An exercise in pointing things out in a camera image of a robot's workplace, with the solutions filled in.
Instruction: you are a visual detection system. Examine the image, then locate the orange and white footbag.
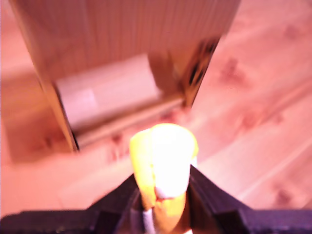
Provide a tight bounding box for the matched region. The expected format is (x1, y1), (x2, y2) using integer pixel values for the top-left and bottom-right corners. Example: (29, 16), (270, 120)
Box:
(129, 123), (199, 234)

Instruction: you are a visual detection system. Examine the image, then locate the cardboard dice tower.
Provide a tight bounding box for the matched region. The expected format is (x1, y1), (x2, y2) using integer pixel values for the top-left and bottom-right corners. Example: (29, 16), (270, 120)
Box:
(8, 0), (242, 153)

